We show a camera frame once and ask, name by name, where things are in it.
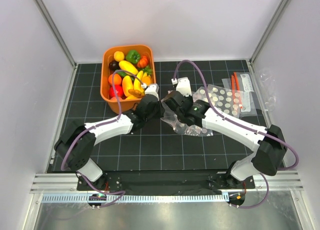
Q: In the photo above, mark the grey slotted cable duct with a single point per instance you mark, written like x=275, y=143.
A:
x=92, y=198

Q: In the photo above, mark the dark purple toy plum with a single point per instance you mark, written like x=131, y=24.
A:
x=114, y=65

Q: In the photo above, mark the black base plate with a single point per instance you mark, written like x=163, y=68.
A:
x=169, y=183

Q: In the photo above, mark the green toy cucumber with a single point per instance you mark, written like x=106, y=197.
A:
x=123, y=74

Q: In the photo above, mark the yellow toy banana bunch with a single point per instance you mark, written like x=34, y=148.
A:
x=137, y=84

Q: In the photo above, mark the peach toy fruit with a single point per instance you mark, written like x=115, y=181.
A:
x=115, y=99

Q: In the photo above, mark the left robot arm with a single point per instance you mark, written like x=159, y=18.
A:
x=76, y=144

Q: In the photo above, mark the orange yellow toy fruit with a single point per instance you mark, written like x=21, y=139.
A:
x=147, y=80

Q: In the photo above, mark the orange toy pumpkin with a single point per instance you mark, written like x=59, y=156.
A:
x=143, y=62

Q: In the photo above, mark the red toy apple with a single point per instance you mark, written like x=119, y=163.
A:
x=117, y=90

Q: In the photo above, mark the clear bag orange zipper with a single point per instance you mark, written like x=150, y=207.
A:
x=246, y=86

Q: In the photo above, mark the white polka dot zip bag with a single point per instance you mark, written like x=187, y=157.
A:
x=218, y=96

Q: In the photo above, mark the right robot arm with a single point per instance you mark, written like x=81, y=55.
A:
x=267, y=144

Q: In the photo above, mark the green toy bell pepper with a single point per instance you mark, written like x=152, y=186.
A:
x=133, y=56

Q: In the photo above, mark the yellow toy mango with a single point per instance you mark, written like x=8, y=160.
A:
x=127, y=66
x=127, y=85

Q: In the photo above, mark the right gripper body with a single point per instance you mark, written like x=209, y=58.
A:
x=190, y=99

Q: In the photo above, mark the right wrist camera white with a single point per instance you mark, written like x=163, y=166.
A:
x=183, y=86

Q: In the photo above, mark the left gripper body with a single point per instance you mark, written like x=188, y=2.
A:
x=156, y=113

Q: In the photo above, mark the pink polka dot zip bag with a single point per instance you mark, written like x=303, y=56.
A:
x=171, y=119

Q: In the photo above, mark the orange plastic basket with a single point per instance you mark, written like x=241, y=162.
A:
x=127, y=102

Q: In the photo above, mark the yellow toy lemon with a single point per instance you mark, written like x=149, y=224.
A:
x=119, y=56

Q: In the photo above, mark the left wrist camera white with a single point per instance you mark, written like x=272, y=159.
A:
x=152, y=89

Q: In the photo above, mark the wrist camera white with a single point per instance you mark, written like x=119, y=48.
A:
x=183, y=86
x=152, y=89

